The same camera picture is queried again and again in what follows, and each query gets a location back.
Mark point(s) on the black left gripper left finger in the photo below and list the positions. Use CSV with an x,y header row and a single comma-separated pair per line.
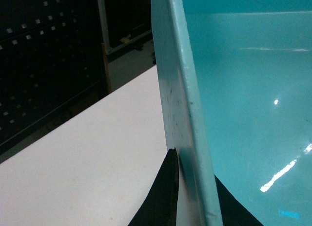
x,y
160,206

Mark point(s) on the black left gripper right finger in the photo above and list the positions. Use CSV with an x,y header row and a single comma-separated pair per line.
x,y
233,213

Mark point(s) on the turquoise plastic bin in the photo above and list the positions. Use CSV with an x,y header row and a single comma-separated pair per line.
x,y
235,79

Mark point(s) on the black perforated panel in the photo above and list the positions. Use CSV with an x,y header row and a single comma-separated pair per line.
x,y
51,54

